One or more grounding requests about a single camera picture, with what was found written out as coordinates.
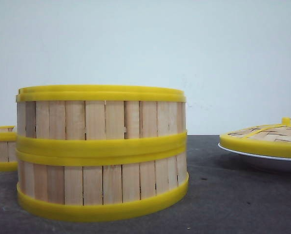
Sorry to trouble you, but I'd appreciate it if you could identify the bamboo steamer basket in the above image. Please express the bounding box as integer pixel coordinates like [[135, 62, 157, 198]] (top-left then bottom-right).
[[16, 85, 187, 166], [0, 126, 18, 172], [17, 153, 189, 222]]

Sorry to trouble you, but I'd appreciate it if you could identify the woven bamboo steamer lid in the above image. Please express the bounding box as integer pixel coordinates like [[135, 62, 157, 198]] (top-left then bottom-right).
[[219, 117, 291, 159]]

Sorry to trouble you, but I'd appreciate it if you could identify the white plate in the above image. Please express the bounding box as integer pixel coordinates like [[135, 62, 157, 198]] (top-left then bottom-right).
[[218, 143, 291, 173]]

